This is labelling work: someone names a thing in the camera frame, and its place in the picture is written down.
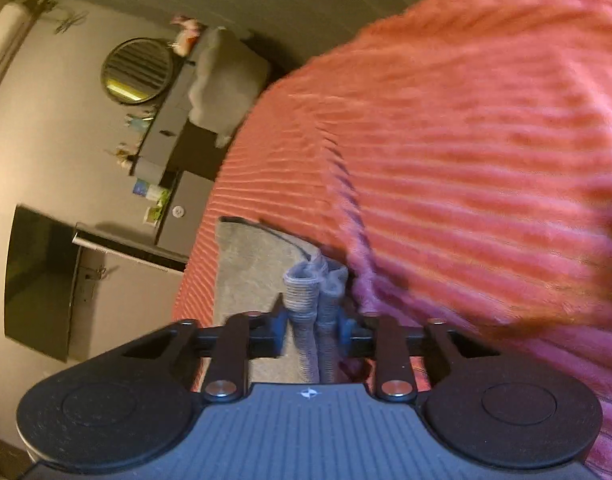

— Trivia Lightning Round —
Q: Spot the grey vanity dresser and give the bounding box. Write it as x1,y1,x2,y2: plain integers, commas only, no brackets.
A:
131,36,214,258

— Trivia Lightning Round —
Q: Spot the blue and white box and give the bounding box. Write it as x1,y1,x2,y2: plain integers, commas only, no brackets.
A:
132,179,168,202

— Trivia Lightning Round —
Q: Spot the pink ribbed bedspread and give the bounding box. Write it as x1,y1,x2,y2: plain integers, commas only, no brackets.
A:
175,0,612,479

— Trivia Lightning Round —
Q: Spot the round black mirror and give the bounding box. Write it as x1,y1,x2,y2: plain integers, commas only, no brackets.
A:
100,37,176,106

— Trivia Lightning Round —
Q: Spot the wall mounted black television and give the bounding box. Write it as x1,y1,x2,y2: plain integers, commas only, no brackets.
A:
3,205,81,362

